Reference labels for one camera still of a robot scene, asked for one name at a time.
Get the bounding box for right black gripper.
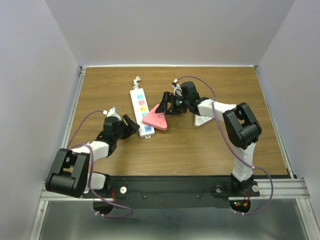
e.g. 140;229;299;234
154;91;190;115

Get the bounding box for pink triangular power socket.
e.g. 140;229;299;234
142;104;168;131

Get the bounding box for white colourful power strip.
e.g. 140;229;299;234
130;88;155;139

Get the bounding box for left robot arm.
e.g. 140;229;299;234
45;114;140;198

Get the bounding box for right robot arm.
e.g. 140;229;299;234
155;79;262;195

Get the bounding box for white triangular power socket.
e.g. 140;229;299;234
193;114;214;128

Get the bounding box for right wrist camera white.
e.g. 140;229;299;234
171;79;182;96

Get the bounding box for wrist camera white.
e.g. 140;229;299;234
171;79;182;96
102;106;121;121

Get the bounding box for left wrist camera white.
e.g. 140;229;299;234
102;106;121;121

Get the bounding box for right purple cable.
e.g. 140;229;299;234
178;76;274;216

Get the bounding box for purple cable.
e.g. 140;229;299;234
67;110;134;219
178;76;274;216

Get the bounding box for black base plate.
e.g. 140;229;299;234
97;175;260;210

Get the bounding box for back aluminium rail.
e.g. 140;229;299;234
80;64;258;69

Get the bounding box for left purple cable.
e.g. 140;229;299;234
67;110;134;219

